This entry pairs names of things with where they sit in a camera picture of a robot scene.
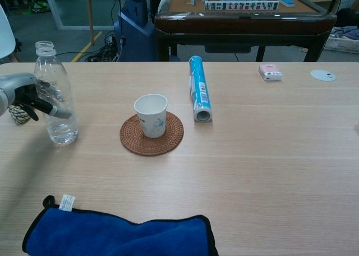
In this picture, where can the clear plastic bottle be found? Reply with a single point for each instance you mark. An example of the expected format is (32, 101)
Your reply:
(60, 129)

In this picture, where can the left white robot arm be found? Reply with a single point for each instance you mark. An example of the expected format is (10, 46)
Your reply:
(2, 101)

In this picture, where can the dark wooden mahjong table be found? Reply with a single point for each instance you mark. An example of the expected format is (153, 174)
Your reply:
(244, 25)

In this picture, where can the brown woven round coaster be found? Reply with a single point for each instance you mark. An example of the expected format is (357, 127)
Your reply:
(171, 138)

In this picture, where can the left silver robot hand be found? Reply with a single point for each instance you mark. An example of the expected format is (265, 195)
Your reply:
(19, 84)

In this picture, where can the blue cloth with black trim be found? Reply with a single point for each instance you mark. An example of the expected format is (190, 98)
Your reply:
(117, 236)

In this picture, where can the blue machine base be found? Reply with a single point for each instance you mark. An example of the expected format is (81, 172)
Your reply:
(134, 40)

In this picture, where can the white paper cup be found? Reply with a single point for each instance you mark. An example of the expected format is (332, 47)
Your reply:
(151, 118)

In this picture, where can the white round lid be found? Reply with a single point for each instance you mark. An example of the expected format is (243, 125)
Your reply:
(322, 75)

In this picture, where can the white plastic basket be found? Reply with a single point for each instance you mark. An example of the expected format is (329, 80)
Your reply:
(342, 42)

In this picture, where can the white faced mahjong tile row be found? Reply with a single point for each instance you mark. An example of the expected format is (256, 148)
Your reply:
(241, 5)

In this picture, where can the pink playing card box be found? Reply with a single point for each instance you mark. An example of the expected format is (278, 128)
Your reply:
(270, 72)

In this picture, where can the wooden pole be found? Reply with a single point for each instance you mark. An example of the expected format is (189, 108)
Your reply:
(91, 17)

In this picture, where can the blue wrapped bag roll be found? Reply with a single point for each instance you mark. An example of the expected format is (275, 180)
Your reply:
(199, 90)

